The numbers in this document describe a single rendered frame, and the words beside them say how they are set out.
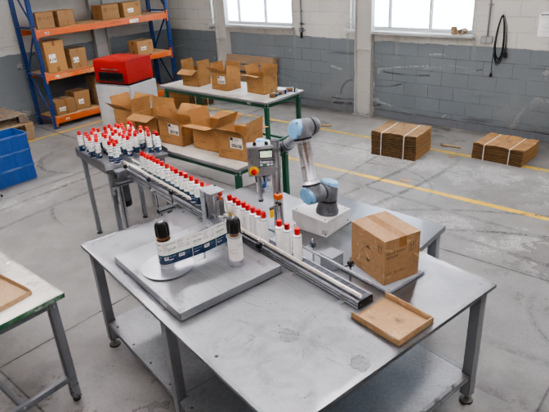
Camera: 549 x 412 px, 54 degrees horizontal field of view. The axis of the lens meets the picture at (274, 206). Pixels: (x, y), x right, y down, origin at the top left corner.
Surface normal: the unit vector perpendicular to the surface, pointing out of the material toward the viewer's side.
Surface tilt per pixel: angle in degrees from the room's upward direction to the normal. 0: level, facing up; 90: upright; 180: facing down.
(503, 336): 0
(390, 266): 90
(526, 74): 90
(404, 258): 90
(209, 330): 0
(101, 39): 90
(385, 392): 1
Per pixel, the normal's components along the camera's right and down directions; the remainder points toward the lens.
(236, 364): -0.05, -0.91
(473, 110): -0.65, 0.36
